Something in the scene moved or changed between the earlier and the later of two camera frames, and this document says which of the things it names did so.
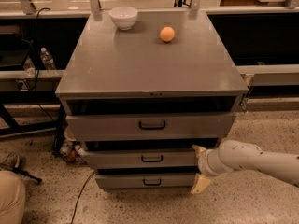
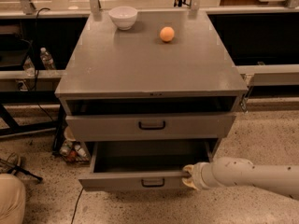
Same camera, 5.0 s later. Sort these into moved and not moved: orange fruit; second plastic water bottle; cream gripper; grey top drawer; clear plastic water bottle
Moved: cream gripper
Not moved: clear plastic water bottle; orange fruit; second plastic water bottle; grey top drawer
